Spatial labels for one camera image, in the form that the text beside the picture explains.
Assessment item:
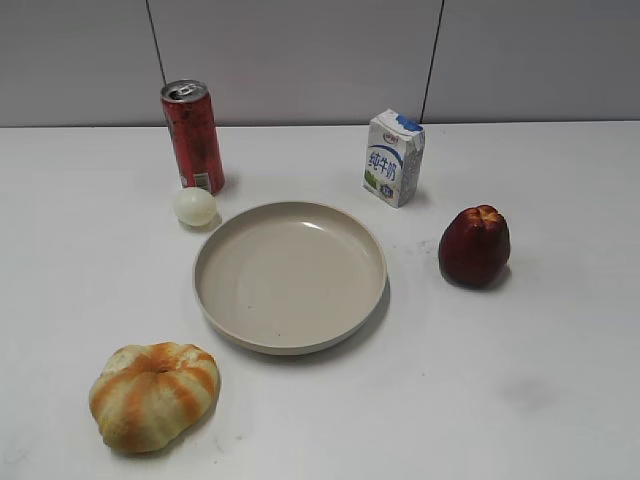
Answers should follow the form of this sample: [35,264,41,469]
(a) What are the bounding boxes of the white egg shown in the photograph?
[173,187,218,227]

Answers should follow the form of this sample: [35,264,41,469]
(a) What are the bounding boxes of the red soda can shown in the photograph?
[161,79,225,195]

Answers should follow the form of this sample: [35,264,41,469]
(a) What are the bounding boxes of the dark red apple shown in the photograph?
[438,205,511,288]

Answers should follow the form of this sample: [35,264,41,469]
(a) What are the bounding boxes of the white blue milk carton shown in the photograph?
[363,109,425,208]

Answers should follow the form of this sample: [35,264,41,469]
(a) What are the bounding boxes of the orange striped bread bun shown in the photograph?
[89,342,221,454]

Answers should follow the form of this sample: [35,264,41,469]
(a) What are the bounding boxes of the beige round plate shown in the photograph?
[192,201,390,356]

